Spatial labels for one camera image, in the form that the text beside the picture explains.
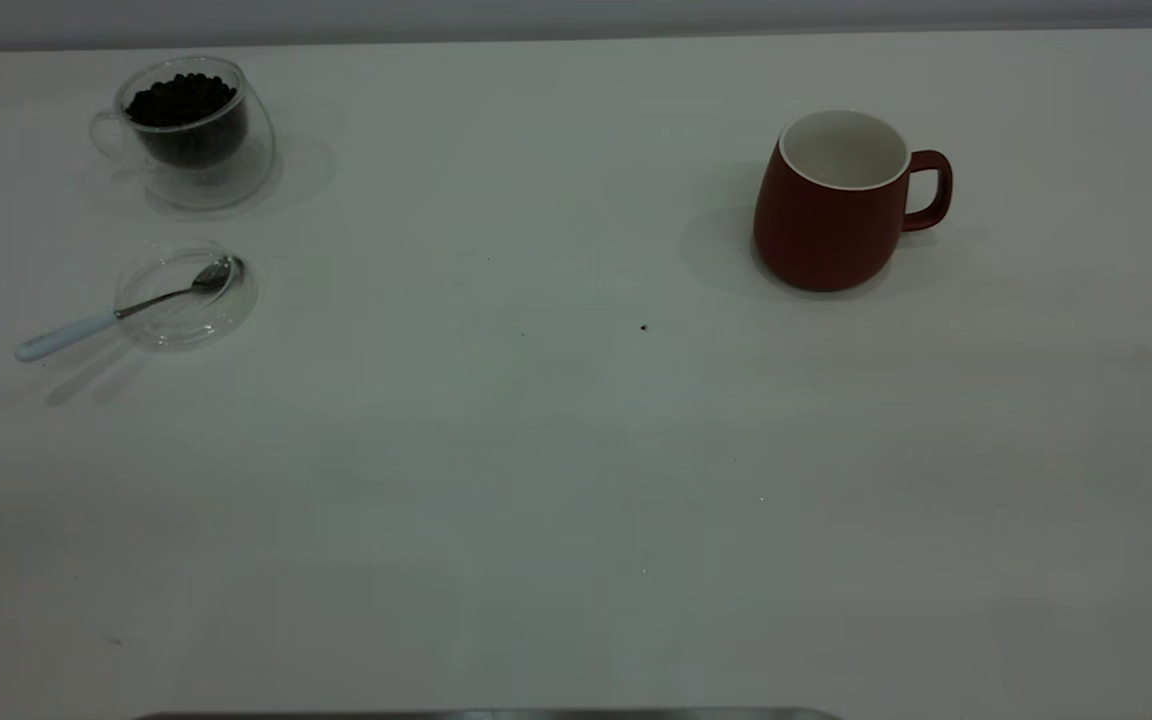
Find clear glass saucer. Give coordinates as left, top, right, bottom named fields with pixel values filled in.
left=114, top=244, right=260, bottom=350

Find red ceramic mug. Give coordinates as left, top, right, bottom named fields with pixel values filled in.
left=753, top=109, right=954, bottom=294

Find clear glass cup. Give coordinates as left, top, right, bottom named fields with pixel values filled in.
left=88, top=55, right=277, bottom=212

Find spoon with pale blue handle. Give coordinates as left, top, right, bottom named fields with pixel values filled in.
left=15, top=256, right=245, bottom=363

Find coffee beans in glass cup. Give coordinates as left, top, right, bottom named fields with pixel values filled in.
left=124, top=72, right=249, bottom=169

